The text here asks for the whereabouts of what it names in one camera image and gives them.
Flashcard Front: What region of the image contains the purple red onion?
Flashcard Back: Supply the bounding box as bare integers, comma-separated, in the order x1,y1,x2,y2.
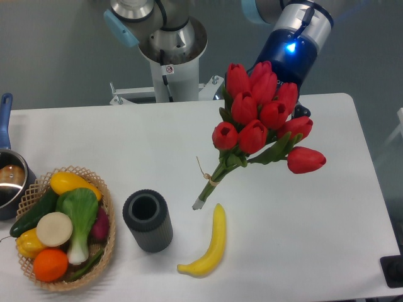
91,207,110,241

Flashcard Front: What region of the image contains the black device at table edge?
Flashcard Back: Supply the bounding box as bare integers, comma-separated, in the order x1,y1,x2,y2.
380,255,402,288

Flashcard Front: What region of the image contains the dark green cucumber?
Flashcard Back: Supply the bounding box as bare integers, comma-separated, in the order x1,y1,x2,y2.
9,188,59,238

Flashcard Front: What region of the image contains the green bean pod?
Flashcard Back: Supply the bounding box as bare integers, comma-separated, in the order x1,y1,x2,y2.
67,249,104,282

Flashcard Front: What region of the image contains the yellow squash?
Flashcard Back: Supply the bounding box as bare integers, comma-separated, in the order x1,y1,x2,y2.
50,172,102,201

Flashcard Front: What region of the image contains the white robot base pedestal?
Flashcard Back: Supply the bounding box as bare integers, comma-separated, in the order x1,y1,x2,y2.
110,58,224,105

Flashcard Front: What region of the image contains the yellow bell pepper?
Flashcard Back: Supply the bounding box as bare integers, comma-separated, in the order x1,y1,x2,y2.
16,228,47,259

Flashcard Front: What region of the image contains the dark grey ribbed vase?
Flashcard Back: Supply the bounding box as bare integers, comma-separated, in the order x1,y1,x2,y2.
122,189,173,253

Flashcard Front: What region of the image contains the yellow banana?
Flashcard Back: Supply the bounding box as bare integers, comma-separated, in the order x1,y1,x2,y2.
177,203,227,277

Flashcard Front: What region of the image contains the woven wicker basket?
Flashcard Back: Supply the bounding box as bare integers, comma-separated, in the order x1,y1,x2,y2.
16,166,116,291

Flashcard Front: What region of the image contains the orange fruit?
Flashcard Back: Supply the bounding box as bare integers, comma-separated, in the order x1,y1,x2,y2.
33,249,69,282

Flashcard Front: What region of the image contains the blue handled saucepan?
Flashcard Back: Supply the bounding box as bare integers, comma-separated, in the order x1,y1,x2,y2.
1,92,36,221

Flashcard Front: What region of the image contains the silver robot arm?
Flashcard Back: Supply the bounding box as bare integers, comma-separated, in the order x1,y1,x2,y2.
103,1,334,103

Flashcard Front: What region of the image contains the red tulip bouquet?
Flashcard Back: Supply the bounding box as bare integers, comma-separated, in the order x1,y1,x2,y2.
192,61,326,210

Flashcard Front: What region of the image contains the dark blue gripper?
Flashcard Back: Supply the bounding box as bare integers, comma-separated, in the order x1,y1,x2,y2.
255,29,317,119

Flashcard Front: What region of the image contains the green bok choy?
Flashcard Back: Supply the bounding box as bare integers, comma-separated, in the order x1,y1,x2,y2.
56,187,98,266

